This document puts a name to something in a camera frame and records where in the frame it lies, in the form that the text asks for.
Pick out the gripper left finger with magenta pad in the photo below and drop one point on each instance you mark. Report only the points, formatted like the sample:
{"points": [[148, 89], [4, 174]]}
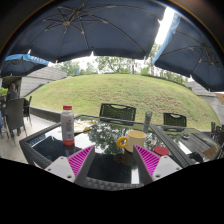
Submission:
{"points": [[75, 167]]}

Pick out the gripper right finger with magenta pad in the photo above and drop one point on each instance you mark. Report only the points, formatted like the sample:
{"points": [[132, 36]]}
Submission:
{"points": [[153, 167]]}

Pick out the red bottle cap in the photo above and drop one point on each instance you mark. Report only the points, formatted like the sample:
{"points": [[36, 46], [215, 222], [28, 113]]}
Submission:
{"points": [[161, 150]]}

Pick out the glass top wicker table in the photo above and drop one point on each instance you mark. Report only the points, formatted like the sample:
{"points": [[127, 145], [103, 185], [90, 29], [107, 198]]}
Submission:
{"points": [[112, 168]]}

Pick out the yellowish paper on table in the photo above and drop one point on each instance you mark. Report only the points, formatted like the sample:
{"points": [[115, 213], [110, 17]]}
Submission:
{"points": [[83, 126]]}

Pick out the dark wicker chair right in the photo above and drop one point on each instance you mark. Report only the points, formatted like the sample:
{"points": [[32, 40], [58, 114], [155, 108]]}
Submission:
{"points": [[174, 119]]}

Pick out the dark wicker chair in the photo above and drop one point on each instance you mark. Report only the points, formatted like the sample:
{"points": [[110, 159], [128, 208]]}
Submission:
{"points": [[14, 115], [117, 111], [174, 119]]}

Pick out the adjacent glass table on right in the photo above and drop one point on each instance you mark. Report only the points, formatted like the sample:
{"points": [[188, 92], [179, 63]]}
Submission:
{"points": [[198, 146]]}

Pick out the grey umbrella pole base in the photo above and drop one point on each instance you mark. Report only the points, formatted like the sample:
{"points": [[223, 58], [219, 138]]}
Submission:
{"points": [[148, 116]]}

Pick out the white bottle with red cap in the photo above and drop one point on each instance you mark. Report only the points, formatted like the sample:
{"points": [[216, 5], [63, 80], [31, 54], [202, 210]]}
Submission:
{"points": [[67, 125]]}

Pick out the dark wicker chair centre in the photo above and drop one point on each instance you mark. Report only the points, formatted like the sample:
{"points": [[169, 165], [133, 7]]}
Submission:
{"points": [[117, 111]]}

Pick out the dark wicker chair left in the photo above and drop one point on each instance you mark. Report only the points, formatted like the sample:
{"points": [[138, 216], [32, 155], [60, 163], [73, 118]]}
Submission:
{"points": [[14, 115]]}

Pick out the seated person in dark clothes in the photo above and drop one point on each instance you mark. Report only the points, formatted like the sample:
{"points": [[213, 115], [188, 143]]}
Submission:
{"points": [[12, 94]]}

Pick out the blue umbrella on left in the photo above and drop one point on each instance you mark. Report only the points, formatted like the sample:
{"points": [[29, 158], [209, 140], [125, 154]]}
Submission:
{"points": [[21, 65]]}

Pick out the navy umbrella on right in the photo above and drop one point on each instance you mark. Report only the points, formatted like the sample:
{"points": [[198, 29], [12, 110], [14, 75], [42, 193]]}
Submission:
{"points": [[188, 52]]}

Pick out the large navy patio umbrella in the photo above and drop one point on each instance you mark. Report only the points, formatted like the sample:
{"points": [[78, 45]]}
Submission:
{"points": [[69, 29]]}

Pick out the cream mug with yellow handle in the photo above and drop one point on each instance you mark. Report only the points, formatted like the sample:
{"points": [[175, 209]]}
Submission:
{"points": [[132, 137]]}

